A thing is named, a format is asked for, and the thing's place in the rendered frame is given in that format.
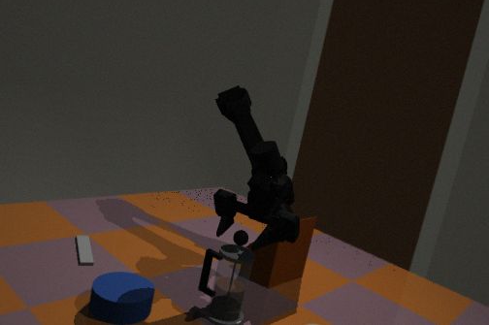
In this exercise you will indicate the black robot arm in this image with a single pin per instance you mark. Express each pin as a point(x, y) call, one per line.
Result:
point(269, 170)

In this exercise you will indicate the glass french press with plunger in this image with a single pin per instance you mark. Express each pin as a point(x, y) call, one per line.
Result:
point(230, 281)

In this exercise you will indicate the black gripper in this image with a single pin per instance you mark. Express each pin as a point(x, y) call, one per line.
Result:
point(286, 227)

